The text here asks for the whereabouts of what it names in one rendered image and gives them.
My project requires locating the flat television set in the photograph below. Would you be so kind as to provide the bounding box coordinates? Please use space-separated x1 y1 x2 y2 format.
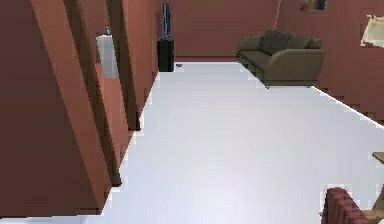
160 2 172 40

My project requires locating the olive green sofa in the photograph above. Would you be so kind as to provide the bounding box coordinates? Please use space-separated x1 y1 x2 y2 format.
236 29 326 89

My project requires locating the red slatted chair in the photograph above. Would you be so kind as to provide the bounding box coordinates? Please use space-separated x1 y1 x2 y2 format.
319 186 372 224

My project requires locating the framed wall picture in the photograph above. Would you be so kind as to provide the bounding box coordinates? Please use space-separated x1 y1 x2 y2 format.
299 0 328 12

